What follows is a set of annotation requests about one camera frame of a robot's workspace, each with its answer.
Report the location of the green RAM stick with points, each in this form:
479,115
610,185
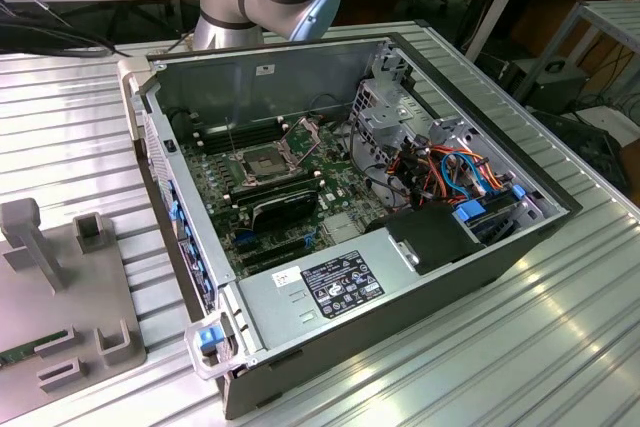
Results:
30,349

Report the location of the black RAM slot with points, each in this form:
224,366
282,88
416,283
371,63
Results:
240,128
242,137
280,192
275,184

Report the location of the silver power supply unit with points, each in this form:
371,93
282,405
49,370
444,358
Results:
280,307

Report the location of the clear latch with blue tab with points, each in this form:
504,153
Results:
209,339

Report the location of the open grey PC case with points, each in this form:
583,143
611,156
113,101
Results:
450,267

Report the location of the silver drive cage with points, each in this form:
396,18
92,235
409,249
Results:
380,122

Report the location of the small silver heatsink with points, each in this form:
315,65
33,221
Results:
342,227

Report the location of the grey parts rack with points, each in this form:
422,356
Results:
30,307

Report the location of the black plastic shroud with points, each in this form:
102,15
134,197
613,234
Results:
430,234

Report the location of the disk bay with blue clip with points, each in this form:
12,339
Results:
470,212

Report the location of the black expansion slot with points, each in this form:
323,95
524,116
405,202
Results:
275,252

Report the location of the grey metal shelf frame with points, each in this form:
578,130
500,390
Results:
615,17

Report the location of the black glossy card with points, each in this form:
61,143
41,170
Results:
285,209

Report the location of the green motherboard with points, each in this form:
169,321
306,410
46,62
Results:
345,192

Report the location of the CPU socket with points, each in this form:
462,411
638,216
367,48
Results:
260,165

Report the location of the black mesh panel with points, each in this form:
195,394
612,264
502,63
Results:
590,147

